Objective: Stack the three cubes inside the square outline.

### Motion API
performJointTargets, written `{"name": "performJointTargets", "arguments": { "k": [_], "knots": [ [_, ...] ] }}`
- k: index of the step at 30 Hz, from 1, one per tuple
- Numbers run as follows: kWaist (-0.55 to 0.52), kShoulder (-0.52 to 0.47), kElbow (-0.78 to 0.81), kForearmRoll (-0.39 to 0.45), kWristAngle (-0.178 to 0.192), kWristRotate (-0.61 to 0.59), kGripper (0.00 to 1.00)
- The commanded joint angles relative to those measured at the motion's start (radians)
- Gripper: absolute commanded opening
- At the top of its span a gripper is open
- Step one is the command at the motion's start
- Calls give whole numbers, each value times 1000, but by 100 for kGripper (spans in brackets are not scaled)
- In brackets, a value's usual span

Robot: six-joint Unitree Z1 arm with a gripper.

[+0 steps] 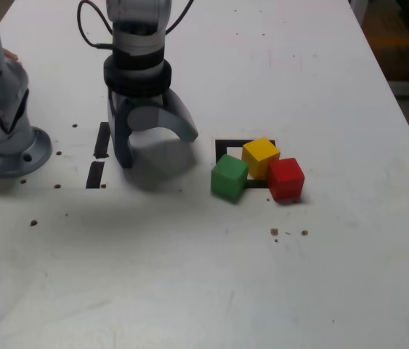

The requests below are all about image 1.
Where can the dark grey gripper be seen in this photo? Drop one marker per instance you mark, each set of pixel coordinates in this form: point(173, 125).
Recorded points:
point(142, 101)

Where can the green cube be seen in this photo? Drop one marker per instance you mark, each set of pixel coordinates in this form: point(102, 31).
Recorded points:
point(227, 178)

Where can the yellow cube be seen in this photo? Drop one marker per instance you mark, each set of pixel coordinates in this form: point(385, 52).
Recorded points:
point(260, 154)

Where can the red cube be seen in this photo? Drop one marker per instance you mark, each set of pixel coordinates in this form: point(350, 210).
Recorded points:
point(286, 178)

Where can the black tape square outline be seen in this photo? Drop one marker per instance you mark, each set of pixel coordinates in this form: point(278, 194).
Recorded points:
point(220, 147)

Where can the person's hand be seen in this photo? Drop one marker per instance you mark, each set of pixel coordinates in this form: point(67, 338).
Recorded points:
point(11, 56)

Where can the black tape strip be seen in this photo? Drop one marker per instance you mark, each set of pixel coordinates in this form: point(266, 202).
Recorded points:
point(101, 141)

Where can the brown wooden furniture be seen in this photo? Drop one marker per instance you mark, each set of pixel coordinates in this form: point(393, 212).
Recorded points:
point(407, 36)

